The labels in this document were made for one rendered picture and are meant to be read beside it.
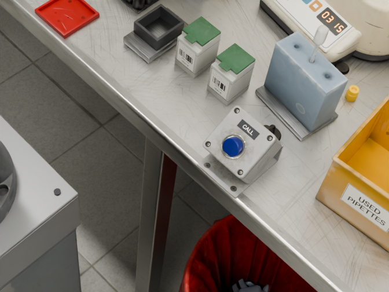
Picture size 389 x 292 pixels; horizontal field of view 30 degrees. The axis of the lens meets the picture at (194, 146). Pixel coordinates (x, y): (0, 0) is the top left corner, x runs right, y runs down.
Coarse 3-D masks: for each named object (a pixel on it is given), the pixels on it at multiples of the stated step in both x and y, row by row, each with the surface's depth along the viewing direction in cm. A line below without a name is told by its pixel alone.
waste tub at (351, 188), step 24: (384, 120) 96; (360, 144) 98; (384, 144) 99; (336, 168) 88; (360, 168) 98; (384, 168) 98; (336, 192) 91; (360, 192) 88; (384, 192) 85; (360, 216) 91; (384, 216) 88; (384, 240) 91
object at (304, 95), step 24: (288, 48) 96; (312, 48) 96; (288, 72) 97; (312, 72) 94; (336, 72) 94; (264, 96) 102; (288, 96) 100; (312, 96) 95; (336, 96) 96; (288, 120) 101; (312, 120) 98
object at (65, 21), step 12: (60, 0) 110; (72, 0) 110; (36, 12) 108; (48, 12) 108; (60, 12) 108; (72, 12) 109; (84, 12) 109; (96, 12) 108; (48, 24) 107; (60, 24) 107; (72, 24) 107; (84, 24) 107
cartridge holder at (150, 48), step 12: (156, 12) 107; (168, 12) 106; (144, 24) 106; (156, 24) 107; (168, 24) 108; (180, 24) 105; (132, 36) 106; (144, 36) 105; (156, 36) 106; (168, 36) 104; (132, 48) 106; (144, 48) 105; (156, 48) 104; (168, 48) 106
